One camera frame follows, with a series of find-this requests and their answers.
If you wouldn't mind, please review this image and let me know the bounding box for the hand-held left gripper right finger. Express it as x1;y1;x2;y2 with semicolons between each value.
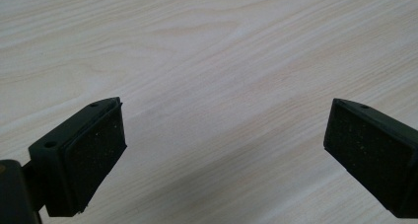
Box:
322;98;418;219

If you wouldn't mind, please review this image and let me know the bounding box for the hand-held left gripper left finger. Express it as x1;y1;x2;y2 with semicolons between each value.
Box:
28;97;128;218

